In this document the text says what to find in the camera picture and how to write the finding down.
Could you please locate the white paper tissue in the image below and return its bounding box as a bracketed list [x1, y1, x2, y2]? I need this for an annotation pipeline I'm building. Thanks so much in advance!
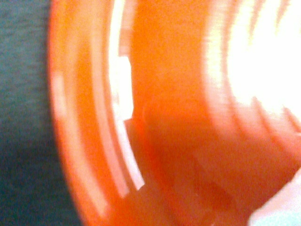
[248, 170, 301, 226]

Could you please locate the red plastic plate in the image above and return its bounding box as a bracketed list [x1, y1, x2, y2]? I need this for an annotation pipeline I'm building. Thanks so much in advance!
[48, 0, 301, 226]

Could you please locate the black tablecloth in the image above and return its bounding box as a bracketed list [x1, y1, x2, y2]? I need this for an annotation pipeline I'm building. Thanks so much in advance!
[0, 0, 81, 226]

